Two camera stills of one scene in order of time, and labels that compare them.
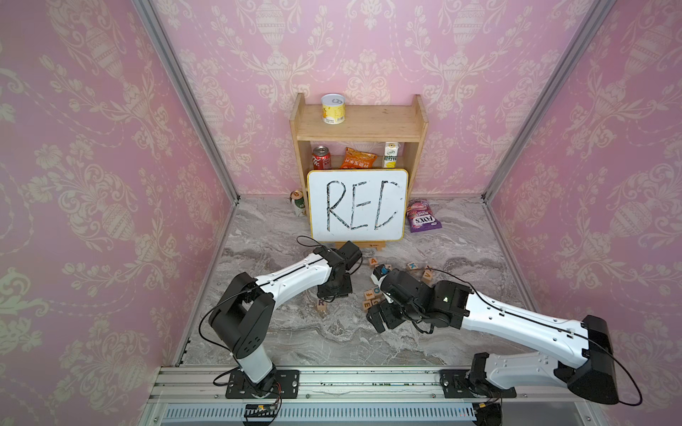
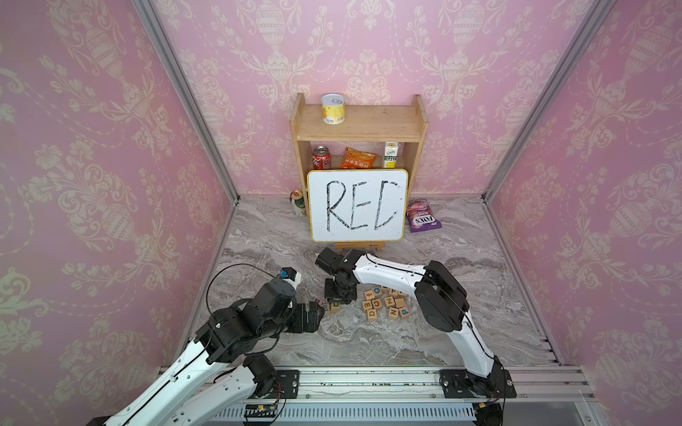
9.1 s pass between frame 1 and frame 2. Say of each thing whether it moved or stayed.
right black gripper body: moved
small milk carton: stayed
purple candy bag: stayed
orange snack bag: stayed
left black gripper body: moved
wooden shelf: stayed
